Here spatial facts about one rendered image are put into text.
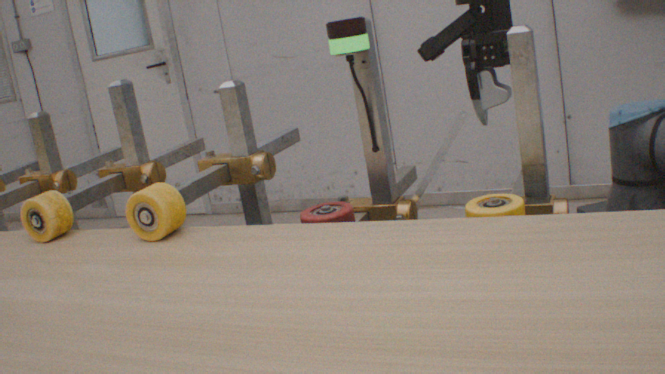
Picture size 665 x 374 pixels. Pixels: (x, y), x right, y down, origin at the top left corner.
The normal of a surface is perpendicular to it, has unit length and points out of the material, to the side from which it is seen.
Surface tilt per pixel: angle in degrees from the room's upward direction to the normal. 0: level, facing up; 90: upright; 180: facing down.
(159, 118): 90
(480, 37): 90
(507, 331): 0
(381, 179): 90
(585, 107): 90
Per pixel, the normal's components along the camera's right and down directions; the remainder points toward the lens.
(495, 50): -0.38, 0.29
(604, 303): -0.17, -0.95
